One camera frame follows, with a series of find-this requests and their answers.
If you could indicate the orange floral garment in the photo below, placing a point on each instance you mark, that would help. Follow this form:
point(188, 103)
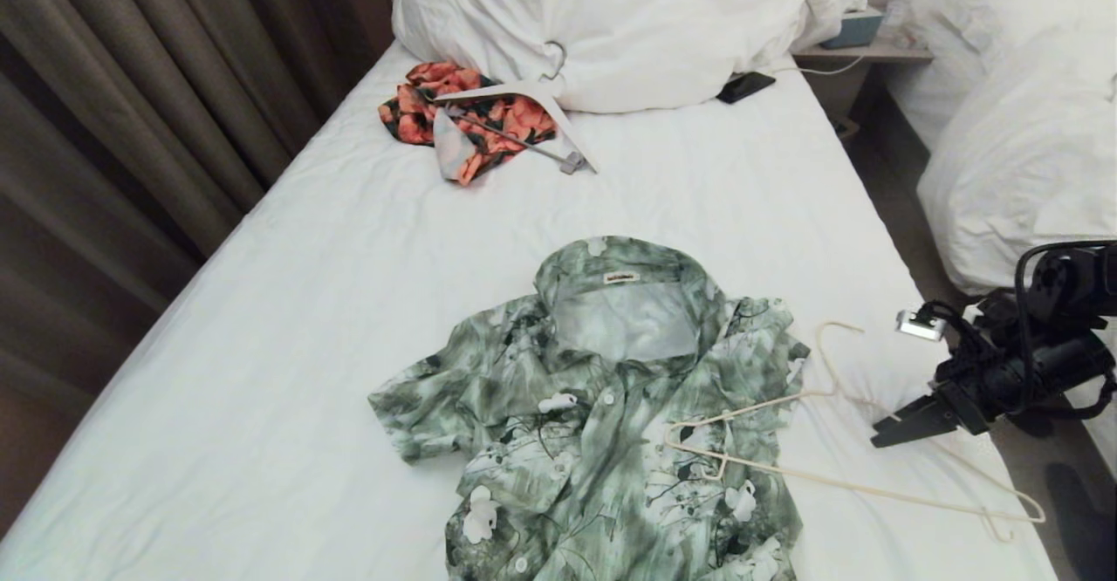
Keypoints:
point(515, 119)

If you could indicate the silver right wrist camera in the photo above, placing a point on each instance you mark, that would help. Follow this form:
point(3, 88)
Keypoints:
point(918, 326)

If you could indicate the white clip hanger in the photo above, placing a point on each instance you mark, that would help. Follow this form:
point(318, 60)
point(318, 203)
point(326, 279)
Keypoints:
point(524, 91)

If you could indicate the brown curtain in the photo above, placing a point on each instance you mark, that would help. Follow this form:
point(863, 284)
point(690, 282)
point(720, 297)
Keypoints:
point(131, 84)

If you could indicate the green floral button shirt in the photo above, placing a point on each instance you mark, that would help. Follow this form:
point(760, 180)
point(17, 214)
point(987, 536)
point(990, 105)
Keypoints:
point(593, 406)

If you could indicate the black smartphone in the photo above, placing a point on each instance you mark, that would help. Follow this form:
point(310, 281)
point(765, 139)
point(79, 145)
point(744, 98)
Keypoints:
point(744, 86)

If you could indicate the white crumpled duvet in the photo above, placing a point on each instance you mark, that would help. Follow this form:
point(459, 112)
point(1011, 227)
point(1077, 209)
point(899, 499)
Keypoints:
point(628, 23)

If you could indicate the blue tissue box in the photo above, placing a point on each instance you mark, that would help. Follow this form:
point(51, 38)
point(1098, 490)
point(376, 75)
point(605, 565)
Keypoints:
point(855, 30)

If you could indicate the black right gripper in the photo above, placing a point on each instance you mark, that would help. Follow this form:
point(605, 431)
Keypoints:
point(995, 389)

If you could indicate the wooden nightstand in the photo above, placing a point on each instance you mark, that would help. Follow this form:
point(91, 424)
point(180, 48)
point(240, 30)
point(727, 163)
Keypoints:
point(864, 53)

